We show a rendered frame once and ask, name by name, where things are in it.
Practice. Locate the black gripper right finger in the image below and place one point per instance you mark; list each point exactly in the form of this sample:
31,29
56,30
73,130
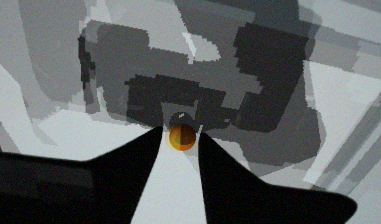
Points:
234,195

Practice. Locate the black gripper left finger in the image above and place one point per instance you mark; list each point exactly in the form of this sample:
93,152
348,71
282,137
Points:
106,188

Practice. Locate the translucent yellow ball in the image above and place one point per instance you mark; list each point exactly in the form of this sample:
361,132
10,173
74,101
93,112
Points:
172,136

